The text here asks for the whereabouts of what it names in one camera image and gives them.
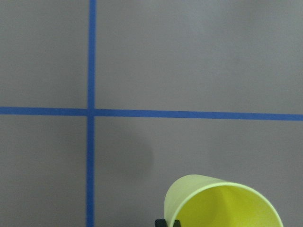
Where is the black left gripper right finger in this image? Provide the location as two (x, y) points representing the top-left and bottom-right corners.
(173, 220), (180, 227)

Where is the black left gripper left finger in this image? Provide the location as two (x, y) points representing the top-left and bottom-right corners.
(155, 219), (167, 227)

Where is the yellow plastic cup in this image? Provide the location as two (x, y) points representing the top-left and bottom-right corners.
(164, 175), (283, 227)

